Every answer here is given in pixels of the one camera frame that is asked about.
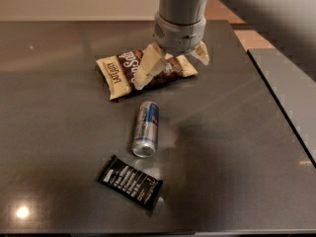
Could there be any brown cream chip bag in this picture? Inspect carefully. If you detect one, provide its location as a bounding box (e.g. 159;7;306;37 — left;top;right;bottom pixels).
97;49;198;100

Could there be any black snack bar wrapper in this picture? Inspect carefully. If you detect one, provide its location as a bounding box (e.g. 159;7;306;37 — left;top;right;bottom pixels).
98;155;163;210

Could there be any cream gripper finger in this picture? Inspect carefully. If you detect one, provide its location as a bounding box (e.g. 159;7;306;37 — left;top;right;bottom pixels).
190;41;210;65
134;42;166;90

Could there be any grey side table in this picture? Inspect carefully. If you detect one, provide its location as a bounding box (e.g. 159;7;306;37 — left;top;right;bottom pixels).
247;48;316;165

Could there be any silver blue redbull can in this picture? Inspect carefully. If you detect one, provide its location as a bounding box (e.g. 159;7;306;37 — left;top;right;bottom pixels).
131;101;159;158

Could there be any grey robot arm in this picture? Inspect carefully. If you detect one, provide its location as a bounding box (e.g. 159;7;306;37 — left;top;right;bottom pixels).
134;0;316;90

